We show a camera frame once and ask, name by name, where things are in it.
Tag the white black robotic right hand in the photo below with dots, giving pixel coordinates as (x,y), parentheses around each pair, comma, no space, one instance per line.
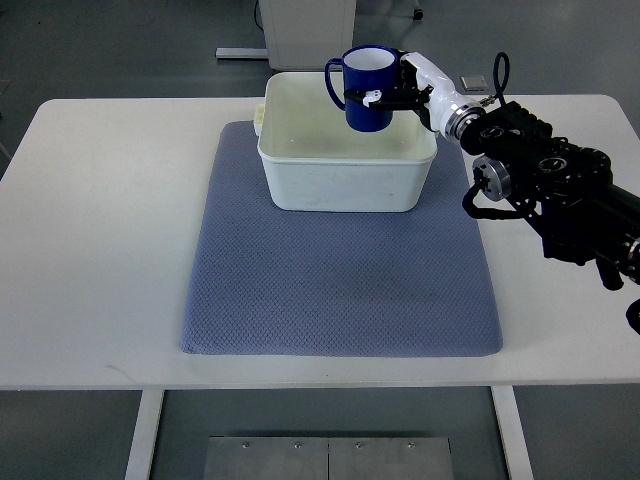
(423,88)

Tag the blue mug white inside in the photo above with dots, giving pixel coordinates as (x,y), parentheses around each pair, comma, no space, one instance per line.
(368,68)

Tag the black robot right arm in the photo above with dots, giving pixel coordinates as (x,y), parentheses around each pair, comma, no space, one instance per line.
(563,191)

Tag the white plastic storage box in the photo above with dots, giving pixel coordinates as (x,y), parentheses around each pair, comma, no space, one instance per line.
(314,161)

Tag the small grey floor socket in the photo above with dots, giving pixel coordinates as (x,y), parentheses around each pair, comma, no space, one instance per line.
(474,83)

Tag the white metal floor bar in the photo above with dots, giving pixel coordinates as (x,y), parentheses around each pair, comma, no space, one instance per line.
(241,53)

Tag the blue textured fabric mat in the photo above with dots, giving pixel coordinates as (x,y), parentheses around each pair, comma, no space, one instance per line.
(266,281)

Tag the white table right leg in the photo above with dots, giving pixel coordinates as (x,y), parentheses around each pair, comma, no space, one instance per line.
(511,432)

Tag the white table leg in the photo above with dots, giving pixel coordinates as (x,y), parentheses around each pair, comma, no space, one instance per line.
(511,432)
(140,461)

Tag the grey metal floor plate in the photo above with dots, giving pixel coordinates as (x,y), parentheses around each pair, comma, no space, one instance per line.
(328,458)

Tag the white table left leg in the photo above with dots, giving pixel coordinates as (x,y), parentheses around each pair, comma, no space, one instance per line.
(140,461)

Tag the white pedestal cabinet base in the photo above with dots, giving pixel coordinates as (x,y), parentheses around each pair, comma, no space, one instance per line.
(304,35)

